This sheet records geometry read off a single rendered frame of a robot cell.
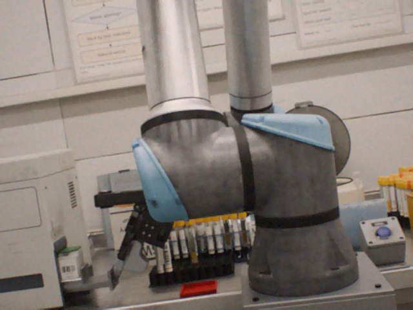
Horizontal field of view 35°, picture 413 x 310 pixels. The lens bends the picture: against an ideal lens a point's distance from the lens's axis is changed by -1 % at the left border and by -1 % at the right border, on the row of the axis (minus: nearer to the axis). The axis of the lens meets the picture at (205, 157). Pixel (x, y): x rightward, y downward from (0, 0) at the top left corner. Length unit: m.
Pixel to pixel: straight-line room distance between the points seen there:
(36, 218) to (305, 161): 0.61
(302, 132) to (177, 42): 0.21
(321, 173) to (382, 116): 1.05
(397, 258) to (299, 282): 0.43
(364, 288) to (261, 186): 0.18
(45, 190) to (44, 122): 0.67
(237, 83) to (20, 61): 0.97
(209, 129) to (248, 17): 0.28
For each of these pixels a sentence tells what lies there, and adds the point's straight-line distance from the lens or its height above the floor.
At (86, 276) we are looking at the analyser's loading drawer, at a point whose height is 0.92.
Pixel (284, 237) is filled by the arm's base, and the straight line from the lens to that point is 0.85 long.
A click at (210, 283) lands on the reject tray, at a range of 1.28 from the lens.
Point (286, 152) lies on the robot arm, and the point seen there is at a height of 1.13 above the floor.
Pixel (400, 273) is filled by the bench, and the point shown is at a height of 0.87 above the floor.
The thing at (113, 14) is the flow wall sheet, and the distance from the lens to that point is 1.88.
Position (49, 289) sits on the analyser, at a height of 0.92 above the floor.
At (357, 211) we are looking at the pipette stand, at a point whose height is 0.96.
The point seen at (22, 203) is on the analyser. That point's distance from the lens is 1.28.
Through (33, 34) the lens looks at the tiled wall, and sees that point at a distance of 1.94.
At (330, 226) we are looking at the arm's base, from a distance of 0.87.
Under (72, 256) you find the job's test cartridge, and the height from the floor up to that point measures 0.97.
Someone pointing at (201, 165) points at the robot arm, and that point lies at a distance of 0.82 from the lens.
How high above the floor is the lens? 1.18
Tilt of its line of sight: 3 degrees down
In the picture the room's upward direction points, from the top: 9 degrees counter-clockwise
